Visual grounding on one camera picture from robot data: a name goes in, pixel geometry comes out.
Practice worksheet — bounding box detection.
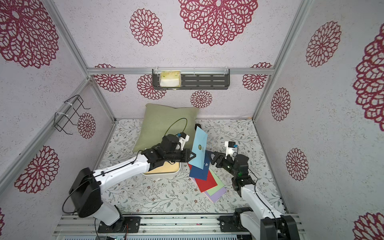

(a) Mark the red envelope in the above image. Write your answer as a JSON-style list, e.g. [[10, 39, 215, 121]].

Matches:
[[188, 165, 218, 193]]

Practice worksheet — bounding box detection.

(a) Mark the lilac envelope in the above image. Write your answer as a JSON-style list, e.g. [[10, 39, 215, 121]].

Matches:
[[192, 177, 227, 203]]

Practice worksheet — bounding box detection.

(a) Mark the black wire wall rack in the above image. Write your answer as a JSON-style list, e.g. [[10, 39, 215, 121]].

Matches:
[[53, 94, 91, 135]]

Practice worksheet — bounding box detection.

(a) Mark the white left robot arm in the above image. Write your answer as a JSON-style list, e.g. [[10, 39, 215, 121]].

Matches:
[[69, 133, 196, 232]]

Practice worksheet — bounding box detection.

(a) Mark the light green envelope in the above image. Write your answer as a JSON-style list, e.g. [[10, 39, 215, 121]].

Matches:
[[206, 170, 225, 196]]

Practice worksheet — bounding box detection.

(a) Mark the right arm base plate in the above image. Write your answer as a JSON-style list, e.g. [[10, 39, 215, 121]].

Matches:
[[218, 215, 240, 233]]

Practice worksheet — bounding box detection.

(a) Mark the black wall shelf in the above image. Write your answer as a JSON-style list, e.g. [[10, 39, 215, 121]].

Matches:
[[152, 69, 230, 90]]

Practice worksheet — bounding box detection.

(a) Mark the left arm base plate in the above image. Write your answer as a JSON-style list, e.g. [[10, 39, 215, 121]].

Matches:
[[97, 217, 142, 234]]

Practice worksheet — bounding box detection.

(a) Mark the pale yellow envelope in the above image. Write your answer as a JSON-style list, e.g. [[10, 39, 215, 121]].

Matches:
[[145, 162, 180, 175]]

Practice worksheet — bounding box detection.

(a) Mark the white plastic storage box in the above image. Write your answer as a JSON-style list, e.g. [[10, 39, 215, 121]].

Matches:
[[142, 162, 181, 179]]

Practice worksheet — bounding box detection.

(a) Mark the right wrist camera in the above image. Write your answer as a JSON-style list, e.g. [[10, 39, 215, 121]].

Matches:
[[225, 141, 239, 158]]

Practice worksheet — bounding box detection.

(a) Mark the green square pillow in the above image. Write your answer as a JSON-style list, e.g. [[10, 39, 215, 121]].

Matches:
[[133, 104, 199, 152]]

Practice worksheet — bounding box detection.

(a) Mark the yellow white sponge block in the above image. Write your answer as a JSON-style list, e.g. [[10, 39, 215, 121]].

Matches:
[[160, 71, 182, 88]]

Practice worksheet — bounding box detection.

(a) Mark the light blue envelope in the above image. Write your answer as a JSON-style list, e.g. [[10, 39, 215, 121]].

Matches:
[[189, 127, 208, 170]]

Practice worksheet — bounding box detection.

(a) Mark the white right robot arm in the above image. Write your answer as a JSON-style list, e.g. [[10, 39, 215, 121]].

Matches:
[[206, 151, 300, 240]]

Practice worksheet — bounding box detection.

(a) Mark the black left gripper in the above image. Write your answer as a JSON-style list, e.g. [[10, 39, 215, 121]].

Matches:
[[166, 148, 197, 163]]

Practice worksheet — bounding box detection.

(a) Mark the aluminium front rail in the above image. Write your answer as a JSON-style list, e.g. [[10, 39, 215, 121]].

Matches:
[[53, 214, 251, 239]]

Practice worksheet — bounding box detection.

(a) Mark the dark blue envelope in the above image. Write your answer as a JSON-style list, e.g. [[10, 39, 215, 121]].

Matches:
[[188, 151, 212, 181]]

